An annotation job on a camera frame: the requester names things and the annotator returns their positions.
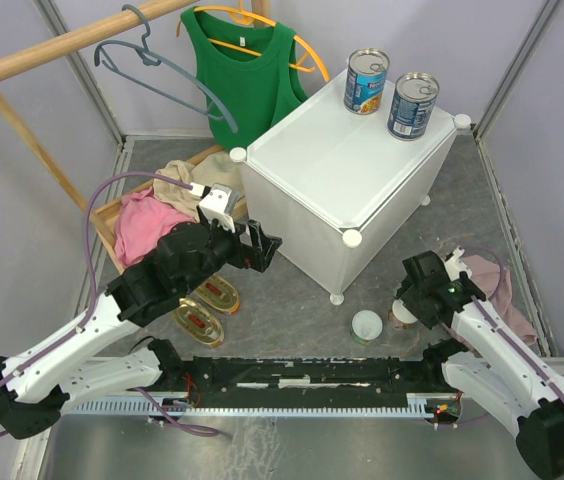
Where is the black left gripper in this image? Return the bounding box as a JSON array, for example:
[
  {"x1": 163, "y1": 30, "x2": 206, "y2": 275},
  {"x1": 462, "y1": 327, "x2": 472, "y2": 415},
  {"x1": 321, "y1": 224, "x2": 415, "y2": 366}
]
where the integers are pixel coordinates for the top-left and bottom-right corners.
[{"x1": 180, "y1": 214, "x2": 282, "y2": 295}]

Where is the yellow labelled can white lid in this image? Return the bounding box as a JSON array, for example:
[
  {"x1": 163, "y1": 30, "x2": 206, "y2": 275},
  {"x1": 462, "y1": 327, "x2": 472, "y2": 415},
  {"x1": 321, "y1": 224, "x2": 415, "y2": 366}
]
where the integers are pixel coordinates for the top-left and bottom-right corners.
[{"x1": 388, "y1": 299, "x2": 418, "y2": 330}]

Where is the gold sardine tin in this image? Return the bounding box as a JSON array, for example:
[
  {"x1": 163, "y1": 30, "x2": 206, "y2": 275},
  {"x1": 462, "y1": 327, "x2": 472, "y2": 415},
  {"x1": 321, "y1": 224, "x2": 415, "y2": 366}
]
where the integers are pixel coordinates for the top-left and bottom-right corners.
[
  {"x1": 172, "y1": 298, "x2": 224, "y2": 348},
  {"x1": 194, "y1": 274, "x2": 241, "y2": 315}
]

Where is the green labelled can white lid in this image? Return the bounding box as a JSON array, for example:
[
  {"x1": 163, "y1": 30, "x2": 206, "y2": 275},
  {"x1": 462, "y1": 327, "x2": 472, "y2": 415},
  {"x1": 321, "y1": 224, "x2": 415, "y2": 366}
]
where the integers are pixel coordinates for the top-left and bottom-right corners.
[{"x1": 351, "y1": 310, "x2": 383, "y2": 344}]

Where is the blue labelled open-top can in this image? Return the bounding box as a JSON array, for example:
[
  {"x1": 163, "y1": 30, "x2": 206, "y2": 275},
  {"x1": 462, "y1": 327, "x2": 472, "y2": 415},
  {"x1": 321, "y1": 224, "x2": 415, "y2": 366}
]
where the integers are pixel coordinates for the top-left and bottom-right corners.
[{"x1": 387, "y1": 72, "x2": 440, "y2": 140}]

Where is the blue chicken noodle soup can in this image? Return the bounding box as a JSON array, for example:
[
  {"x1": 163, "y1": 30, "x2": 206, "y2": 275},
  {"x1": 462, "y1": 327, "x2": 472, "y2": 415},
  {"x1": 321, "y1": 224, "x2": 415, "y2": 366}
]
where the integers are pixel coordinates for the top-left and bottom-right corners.
[{"x1": 344, "y1": 48, "x2": 390, "y2": 115}]

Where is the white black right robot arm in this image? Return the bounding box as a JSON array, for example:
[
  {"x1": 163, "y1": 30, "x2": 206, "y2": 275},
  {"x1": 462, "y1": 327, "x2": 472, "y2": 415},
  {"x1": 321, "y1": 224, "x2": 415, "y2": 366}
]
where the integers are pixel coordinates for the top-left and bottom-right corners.
[{"x1": 392, "y1": 249, "x2": 564, "y2": 479}]

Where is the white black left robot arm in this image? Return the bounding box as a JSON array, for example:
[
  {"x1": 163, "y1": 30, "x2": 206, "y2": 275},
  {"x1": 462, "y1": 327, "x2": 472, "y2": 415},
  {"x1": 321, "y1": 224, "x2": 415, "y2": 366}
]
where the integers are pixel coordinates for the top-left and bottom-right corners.
[{"x1": 0, "y1": 220, "x2": 282, "y2": 439}]

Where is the mauve pink cloth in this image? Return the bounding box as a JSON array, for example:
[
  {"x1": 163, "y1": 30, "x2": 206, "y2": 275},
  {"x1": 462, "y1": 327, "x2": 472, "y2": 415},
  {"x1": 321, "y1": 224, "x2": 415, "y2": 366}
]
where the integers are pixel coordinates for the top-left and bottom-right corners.
[{"x1": 463, "y1": 255, "x2": 537, "y2": 345}]

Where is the white plastic cube cabinet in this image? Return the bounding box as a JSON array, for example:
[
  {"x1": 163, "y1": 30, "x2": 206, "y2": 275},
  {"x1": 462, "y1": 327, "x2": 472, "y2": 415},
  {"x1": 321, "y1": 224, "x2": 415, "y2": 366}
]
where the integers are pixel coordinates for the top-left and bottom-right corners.
[{"x1": 231, "y1": 73, "x2": 471, "y2": 305}]

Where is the beige crumpled cloth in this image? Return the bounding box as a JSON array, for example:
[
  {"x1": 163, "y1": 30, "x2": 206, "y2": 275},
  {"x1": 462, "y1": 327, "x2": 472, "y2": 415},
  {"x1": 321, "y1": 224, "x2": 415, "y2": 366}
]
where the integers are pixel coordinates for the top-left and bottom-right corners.
[{"x1": 153, "y1": 151, "x2": 244, "y2": 221}]

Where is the pink crumpled cloth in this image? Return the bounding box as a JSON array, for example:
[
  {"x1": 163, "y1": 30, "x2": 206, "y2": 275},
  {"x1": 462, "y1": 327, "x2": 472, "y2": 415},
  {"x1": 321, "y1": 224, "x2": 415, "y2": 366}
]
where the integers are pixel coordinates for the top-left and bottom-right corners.
[{"x1": 114, "y1": 188, "x2": 196, "y2": 268}]

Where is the wooden clothes rack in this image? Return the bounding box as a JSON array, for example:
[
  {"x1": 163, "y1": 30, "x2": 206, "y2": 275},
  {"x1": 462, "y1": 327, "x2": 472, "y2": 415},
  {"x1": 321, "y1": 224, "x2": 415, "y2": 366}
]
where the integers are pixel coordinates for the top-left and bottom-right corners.
[{"x1": 0, "y1": 0, "x2": 273, "y2": 284}]

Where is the green tank top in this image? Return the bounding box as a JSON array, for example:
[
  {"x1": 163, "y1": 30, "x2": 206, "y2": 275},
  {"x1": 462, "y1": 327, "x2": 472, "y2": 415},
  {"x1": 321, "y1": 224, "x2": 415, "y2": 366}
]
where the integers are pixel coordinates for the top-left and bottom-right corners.
[{"x1": 179, "y1": 5, "x2": 309, "y2": 150}]

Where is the grey blue clothes hanger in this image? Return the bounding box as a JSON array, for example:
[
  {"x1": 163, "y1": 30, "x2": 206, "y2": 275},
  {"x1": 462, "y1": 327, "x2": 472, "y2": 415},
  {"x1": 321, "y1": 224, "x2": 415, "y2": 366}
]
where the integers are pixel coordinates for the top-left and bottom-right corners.
[{"x1": 93, "y1": 3, "x2": 239, "y2": 133}]

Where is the orange clothes hanger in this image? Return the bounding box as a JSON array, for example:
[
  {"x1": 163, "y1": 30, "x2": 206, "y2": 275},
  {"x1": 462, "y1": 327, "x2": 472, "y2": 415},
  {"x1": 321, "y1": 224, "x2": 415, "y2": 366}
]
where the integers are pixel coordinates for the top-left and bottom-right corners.
[{"x1": 176, "y1": 2, "x2": 331, "y2": 83}]

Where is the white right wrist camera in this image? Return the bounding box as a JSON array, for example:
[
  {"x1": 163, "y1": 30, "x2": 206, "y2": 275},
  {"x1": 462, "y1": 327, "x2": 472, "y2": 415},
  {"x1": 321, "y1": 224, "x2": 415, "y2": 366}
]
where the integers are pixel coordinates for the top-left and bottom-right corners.
[{"x1": 443, "y1": 246, "x2": 473, "y2": 281}]

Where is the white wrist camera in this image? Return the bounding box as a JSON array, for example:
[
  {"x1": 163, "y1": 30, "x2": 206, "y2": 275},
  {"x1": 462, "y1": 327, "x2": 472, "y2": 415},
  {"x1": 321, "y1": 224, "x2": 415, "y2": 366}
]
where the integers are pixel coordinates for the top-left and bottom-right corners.
[
  {"x1": 191, "y1": 183, "x2": 239, "y2": 233},
  {"x1": 443, "y1": 246, "x2": 473, "y2": 281}
]

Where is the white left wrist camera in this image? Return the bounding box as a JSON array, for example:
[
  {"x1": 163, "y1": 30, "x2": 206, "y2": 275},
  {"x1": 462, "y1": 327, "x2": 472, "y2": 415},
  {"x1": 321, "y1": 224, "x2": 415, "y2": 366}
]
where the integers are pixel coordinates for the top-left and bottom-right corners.
[{"x1": 191, "y1": 183, "x2": 239, "y2": 233}]

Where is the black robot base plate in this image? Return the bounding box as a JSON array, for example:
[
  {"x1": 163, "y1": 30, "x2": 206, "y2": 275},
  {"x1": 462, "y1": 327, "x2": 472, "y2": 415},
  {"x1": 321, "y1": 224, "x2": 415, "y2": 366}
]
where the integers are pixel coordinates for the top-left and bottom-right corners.
[{"x1": 151, "y1": 357, "x2": 456, "y2": 401}]

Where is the light blue cable duct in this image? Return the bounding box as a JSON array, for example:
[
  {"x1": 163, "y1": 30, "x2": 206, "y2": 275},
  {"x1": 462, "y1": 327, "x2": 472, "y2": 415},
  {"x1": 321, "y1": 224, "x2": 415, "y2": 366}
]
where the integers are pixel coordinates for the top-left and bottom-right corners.
[{"x1": 67, "y1": 385, "x2": 457, "y2": 419}]

